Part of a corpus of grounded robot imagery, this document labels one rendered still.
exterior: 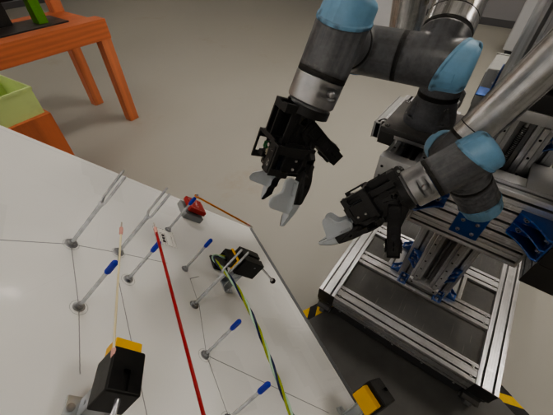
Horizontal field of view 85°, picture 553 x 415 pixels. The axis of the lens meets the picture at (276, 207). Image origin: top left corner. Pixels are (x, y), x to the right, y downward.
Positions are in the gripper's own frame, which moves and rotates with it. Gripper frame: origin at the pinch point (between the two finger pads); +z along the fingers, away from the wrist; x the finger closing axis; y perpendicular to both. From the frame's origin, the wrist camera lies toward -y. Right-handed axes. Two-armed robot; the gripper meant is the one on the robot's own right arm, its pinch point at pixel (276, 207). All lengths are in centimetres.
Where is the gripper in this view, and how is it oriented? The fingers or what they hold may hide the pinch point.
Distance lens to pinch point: 58.3
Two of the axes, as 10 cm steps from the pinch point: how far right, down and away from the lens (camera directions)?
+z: -3.5, 8.1, 4.8
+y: -8.3, -0.3, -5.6
